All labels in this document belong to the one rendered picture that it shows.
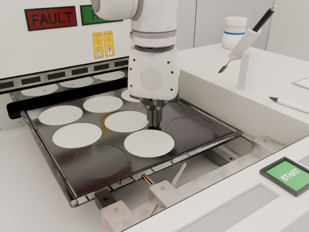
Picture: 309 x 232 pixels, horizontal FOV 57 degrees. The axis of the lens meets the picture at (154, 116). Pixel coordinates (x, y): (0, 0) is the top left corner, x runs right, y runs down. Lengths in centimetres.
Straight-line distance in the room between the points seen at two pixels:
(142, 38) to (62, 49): 30
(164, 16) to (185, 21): 240
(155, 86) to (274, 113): 24
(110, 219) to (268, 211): 20
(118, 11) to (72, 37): 31
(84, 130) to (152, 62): 21
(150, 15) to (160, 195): 30
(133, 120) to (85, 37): 27
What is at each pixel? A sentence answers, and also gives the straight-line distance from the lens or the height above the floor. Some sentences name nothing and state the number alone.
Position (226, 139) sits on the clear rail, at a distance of 60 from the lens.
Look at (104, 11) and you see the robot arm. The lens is 49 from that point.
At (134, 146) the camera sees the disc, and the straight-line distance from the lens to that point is 56.
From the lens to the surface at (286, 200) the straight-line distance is 39.
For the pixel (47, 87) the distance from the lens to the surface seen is 78.
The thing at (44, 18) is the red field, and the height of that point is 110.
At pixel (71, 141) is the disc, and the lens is 60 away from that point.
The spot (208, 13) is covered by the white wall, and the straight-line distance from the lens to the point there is 310.
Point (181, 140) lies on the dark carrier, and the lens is 58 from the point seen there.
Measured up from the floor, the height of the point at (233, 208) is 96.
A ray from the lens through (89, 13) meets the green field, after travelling 79.
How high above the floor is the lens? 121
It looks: 28 degrees down
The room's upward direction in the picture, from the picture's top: straight up
